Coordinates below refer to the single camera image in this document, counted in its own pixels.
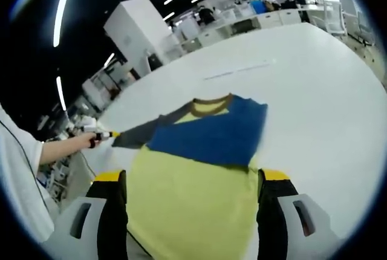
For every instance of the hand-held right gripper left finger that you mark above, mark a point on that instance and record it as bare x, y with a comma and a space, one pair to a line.
112, 211

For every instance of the person's left hand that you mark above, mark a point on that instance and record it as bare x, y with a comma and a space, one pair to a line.
84, 141

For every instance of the white desk row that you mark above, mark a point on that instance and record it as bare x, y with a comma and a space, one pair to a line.
272, 19

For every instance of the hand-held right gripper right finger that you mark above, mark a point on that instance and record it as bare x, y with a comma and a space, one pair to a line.
272, 211

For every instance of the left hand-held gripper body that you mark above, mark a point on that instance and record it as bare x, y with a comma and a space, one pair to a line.
102, 135

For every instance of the white square pillar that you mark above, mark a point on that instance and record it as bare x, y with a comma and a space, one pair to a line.
136, 30

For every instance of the yellow garment grey blue sleeves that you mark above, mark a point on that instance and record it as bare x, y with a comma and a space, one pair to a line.
193, 187

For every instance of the white office chair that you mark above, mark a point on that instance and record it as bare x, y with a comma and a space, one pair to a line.
335, 16
366, 28

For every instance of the blue bin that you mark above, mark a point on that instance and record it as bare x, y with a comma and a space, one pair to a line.
259, 6

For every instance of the person's white shirt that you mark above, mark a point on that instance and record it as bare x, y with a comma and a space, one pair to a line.
18, 181

